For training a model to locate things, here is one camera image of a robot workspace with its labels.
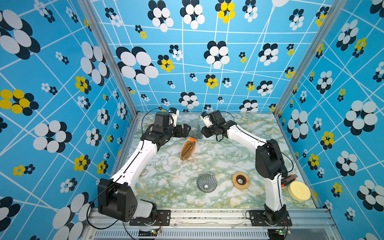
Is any clear glass carafe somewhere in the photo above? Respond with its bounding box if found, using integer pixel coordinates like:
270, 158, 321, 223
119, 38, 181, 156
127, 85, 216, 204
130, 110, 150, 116
188, 123, 203, 140

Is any ribbed glass dripper cone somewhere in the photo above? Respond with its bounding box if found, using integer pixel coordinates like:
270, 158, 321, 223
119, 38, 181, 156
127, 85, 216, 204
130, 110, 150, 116
197, 173, 217, 193

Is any round wooden dripper holder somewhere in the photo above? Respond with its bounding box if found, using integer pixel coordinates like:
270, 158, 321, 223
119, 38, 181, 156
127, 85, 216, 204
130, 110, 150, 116
232, 172, 251, 190

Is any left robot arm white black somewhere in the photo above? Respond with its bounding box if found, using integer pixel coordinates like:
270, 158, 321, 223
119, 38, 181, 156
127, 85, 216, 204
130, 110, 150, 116
97, 108, 191, 224

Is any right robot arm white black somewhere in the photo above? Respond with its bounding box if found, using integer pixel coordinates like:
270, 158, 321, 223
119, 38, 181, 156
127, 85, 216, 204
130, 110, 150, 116
201, 110, 292, 227

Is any black orange tool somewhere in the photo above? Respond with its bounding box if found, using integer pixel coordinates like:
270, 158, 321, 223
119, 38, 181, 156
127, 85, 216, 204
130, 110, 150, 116
281, 174, 298, 188

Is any left green circuit board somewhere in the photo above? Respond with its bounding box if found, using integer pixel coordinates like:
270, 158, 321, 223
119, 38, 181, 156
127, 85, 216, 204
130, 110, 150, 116
138, 229, 161, 237

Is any round yellow sponge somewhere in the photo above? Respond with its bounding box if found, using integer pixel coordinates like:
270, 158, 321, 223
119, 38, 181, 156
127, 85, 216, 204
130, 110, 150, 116
288, 181, 311, 202

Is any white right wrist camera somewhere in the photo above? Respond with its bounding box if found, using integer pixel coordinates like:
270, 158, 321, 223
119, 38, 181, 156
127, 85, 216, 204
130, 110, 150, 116
201, 112, 212, 128

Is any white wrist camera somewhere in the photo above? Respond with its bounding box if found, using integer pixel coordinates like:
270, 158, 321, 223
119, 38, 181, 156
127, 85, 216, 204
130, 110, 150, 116
201, 112, 212, 128
168, 108, 180, 127

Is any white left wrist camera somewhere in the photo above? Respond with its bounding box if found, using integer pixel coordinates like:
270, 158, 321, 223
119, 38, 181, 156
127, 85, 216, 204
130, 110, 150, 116
168, 108, 180, 127

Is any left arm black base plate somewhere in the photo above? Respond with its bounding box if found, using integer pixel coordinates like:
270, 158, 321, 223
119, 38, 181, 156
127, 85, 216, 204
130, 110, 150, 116
129, 210, 171, 227

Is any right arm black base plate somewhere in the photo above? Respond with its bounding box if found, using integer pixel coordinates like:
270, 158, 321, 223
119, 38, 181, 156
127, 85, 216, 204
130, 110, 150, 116
246, 209, 293, 227

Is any aluminium front frame rail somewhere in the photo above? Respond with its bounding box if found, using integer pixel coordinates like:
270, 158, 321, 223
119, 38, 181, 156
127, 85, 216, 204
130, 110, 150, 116
81, 209, 342, 240

